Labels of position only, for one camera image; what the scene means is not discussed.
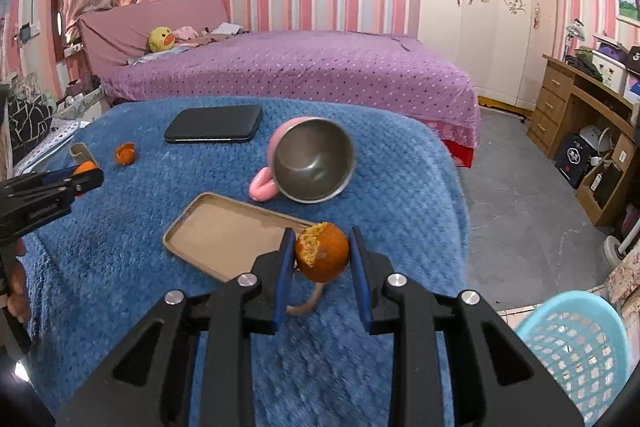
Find black phone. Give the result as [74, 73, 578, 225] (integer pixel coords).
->
[164, 104, 264, 144]

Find floral curtain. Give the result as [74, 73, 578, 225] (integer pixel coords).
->
[607, 252, 640, 309]

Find white perforated shelf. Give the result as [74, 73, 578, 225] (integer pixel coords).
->
[15, 119, 92, 174]

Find dark clothes pile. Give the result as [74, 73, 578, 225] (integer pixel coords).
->
[565, 49, 604, 83]

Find cream wardrobe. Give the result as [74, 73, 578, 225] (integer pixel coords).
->
[417, 0, 559, 110]

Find small white fan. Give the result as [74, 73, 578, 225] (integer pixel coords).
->
[577, 124, 614, 156]

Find small orange peel scrap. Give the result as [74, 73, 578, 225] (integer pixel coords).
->
[72, 160, 97, 198]

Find light blue plastic basket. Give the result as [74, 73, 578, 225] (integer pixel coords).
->
[515, 291, 632, 427]

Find partly peeled orange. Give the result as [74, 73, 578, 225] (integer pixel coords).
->
[294, 222, 350, 283]

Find purple bag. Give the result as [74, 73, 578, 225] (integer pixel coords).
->
[597, 39, 631, 60]

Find black white patterned cushion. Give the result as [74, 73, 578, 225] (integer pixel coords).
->
[5, 77, 54, 168]

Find bed with purple cover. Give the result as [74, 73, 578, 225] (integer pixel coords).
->
[100, 30, 482, 168]

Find blue fleece blanket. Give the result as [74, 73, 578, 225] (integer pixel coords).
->
[15, 96, 472, 427]

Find desk lamp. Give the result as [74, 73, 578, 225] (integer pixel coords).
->
[562, 18, 587, 63]

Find yellow duck plush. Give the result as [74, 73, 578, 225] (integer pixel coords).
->
[148, 26, 177, 54]

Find dark blue printed box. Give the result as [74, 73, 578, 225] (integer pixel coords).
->
[555, 132, 599, 189]

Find wooden desk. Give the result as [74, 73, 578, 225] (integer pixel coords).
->
[526, 53, 640, 229]

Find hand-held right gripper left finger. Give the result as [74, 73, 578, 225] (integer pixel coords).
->
[54, 227, 298, 427]

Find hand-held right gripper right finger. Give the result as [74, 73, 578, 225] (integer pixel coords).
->
[348, 226, 586, 427]

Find pink steel-lined mug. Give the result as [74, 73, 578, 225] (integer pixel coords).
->
[249, 117, 357, 204]

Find white floor fan stand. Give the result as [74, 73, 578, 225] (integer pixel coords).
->
[602, 234, 627, 269]

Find white storage box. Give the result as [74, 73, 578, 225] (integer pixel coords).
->
[592, 49, 629, 88]

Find person's left hand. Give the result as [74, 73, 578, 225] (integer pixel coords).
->
[7, 238, 32, 324]

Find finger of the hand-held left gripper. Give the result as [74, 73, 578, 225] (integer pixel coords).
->
[47, 167, 105, 210]

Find brown cardboard box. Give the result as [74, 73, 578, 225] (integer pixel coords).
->
[162, 192, 332, 319]

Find black box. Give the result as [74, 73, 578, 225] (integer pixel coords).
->
[590, 159, 624, 208]

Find pink headboard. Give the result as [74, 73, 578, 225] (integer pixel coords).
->
[77, 0, 232, 80]

